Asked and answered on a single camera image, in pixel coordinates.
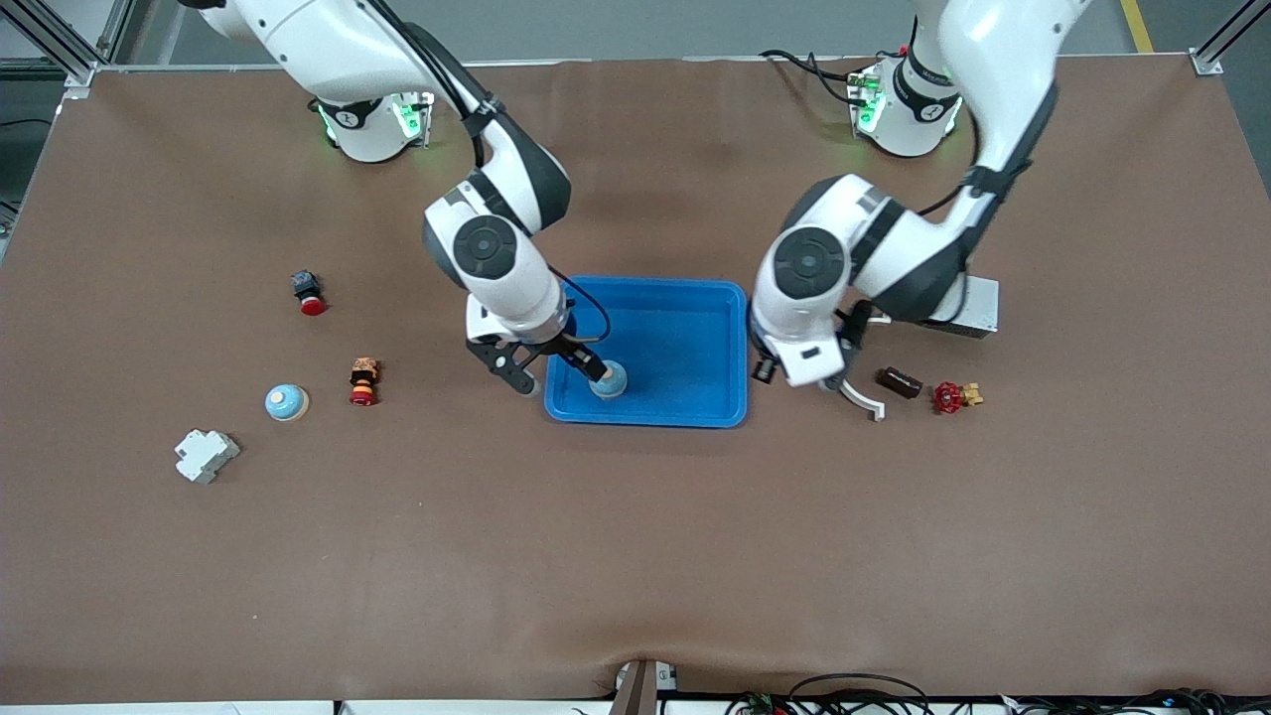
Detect black looped cables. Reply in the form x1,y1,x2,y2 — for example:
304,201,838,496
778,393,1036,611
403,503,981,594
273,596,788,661
725,673,934,715

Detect metal table edge clamp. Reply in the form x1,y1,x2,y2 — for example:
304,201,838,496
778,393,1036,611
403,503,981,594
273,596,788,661
614,659,678,715

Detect white circuit breaker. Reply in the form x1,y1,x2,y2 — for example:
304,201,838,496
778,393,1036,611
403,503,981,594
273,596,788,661
175,429,241,485

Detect grey metal box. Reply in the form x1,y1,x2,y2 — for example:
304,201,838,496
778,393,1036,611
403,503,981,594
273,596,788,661
918,276,1000,340

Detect white curved plastic bracket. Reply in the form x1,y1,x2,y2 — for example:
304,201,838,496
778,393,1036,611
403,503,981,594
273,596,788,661
837,377,887,423

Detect green-lit arm base panel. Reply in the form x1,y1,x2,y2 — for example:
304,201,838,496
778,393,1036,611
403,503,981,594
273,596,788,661
392,91,435,148
846,65,887,135

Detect red handle brass valve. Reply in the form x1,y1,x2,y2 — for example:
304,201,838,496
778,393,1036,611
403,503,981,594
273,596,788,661
931,381,985,415

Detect blue plastic tray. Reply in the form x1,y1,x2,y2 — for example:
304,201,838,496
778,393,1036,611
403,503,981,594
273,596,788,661
543,276,749,430

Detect black cable bundle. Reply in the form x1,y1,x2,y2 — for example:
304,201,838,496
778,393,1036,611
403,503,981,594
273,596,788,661
993,688,1271,715

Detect black left arm base cables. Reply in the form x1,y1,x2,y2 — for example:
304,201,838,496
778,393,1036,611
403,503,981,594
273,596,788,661
760,48,865,105

